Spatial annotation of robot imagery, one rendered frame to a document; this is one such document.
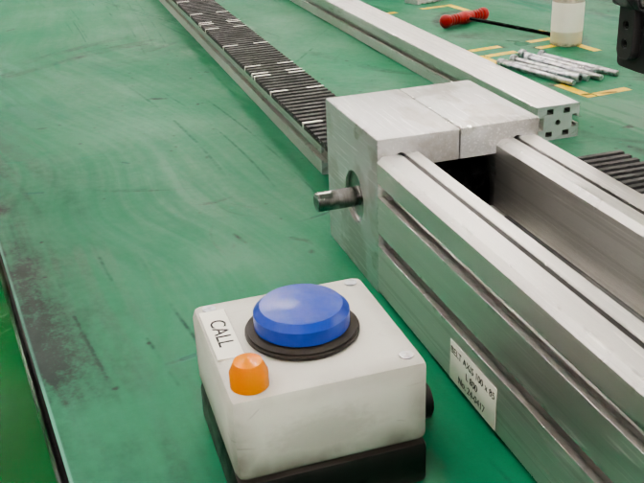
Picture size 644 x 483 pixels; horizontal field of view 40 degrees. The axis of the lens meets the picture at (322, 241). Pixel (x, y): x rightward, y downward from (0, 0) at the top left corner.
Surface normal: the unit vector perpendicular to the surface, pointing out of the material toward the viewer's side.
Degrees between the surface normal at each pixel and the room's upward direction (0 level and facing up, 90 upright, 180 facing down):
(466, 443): 0
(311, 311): 3
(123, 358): 0
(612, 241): 90
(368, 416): 90
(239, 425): 90
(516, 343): 90
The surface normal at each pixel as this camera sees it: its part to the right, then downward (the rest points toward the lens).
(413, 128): -0.04, -0.90
